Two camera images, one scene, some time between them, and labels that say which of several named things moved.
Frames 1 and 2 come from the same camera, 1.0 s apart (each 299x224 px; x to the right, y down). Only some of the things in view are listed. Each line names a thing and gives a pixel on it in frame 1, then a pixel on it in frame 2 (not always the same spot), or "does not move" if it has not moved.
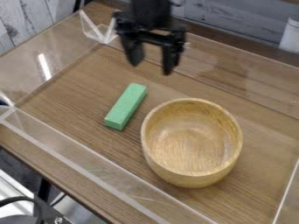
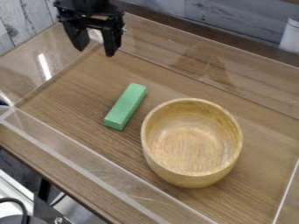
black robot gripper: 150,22 -> 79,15
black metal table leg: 45,190 does not move
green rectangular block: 118,117 does not move
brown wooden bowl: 191,142 does not move
